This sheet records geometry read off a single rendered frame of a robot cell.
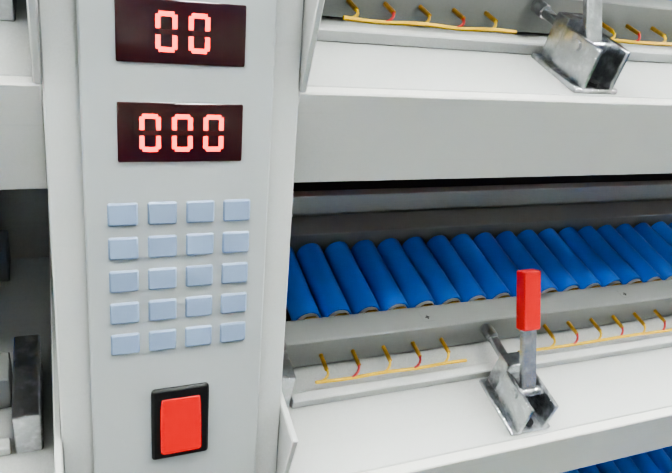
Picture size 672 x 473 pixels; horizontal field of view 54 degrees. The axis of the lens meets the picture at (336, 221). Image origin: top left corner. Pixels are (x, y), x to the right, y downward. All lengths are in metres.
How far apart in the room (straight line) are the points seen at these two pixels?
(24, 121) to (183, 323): 0.10
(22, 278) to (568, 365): 0.35
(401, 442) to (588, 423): 0.13
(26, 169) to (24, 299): 0.17
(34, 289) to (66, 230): 0.17
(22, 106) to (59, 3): 0.04
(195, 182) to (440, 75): 0.13
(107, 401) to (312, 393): 0.13
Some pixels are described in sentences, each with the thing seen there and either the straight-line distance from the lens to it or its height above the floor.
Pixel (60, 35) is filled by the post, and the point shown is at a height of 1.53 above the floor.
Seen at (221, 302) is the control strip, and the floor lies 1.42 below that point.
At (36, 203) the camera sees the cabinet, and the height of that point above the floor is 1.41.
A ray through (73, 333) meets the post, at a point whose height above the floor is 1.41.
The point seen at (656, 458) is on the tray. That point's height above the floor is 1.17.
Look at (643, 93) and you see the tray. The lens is 0.39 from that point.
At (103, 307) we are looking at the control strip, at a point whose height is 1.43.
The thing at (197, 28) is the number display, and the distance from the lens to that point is 0.25.
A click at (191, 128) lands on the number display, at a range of 0.25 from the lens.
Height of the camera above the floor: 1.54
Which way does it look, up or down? 17 degrees down
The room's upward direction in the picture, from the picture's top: 5 degrees clockwise
